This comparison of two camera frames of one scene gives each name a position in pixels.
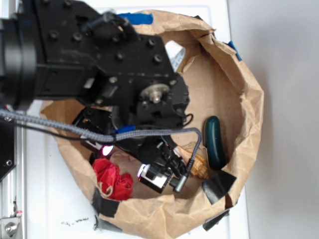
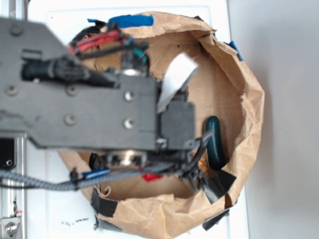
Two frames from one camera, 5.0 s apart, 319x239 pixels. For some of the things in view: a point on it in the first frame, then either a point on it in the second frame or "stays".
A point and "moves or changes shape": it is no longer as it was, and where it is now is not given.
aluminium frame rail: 13,186 stays
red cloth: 114,184 moves or changes shape
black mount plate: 8,131 stays
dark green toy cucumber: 213,141 stays
